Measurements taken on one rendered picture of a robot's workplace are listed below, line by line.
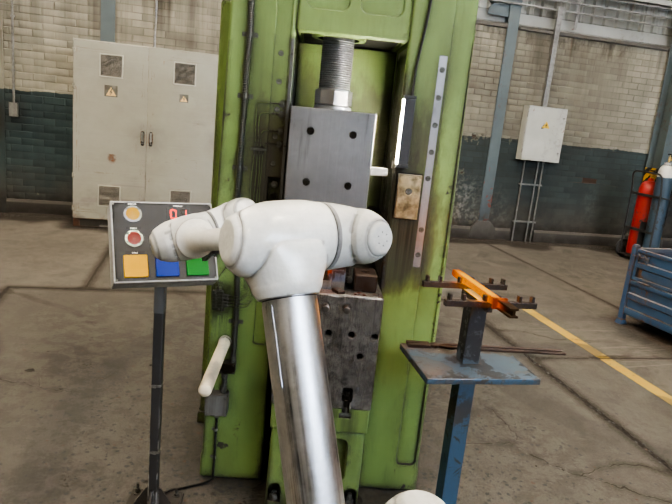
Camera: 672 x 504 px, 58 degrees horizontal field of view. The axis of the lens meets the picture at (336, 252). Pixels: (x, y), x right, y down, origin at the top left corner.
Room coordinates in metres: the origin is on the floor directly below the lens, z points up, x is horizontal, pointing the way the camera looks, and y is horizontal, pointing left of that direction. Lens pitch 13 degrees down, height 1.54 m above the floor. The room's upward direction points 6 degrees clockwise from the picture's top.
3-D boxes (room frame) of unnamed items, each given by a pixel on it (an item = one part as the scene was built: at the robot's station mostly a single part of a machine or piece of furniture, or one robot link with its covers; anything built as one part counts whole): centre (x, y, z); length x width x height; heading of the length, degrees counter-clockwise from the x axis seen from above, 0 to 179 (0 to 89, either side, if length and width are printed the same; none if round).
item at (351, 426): (2.38, 0.01, 0.23); 0.55 x 0.37 x 0.47; 3
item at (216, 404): (2.25, 0.42, 0.36); 0.09 x 0.07 x 0.12; 93
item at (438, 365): (1.97, -0.49, 0.75); 0.40 x 0.30 x 0.02; 102
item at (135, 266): (1.89, 0.64, 1.01); 0.07 x 0.05 x 0.07; 118
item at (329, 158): (2.37, 0.02, 1.36); 0.42 x 0.39 x 0.40; 3
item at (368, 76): (2.69, 0.04, 1.37); 0.41 x 0.10 x 0.91; 93
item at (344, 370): (2.38, 0.01, 0.69); 0.56 x 0.38 x 0.45; 3
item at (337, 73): (2.41, 0.07, 1.76); 0.15 x 0.14 x 0.40; 3
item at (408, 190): (2.30, -0.25, 1.27); 0.09 x 0.02 x 0.17; 93
